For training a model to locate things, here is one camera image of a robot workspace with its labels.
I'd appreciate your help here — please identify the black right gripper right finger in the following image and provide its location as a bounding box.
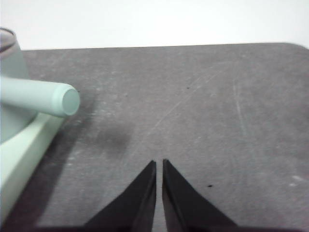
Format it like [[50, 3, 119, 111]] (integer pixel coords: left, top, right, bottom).
[[162, 159, 239, 232]]

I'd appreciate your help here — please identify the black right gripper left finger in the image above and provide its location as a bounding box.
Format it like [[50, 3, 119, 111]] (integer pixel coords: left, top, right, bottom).
[[84, 160, 157, 232]]

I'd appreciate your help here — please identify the green breakfast machine base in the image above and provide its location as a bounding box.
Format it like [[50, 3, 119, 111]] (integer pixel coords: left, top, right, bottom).
[[0, 112, 65, 219]]

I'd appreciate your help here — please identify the green pot with straight handle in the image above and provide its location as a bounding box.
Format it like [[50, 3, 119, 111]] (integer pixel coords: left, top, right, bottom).
[[0, 31, 81, 144]]

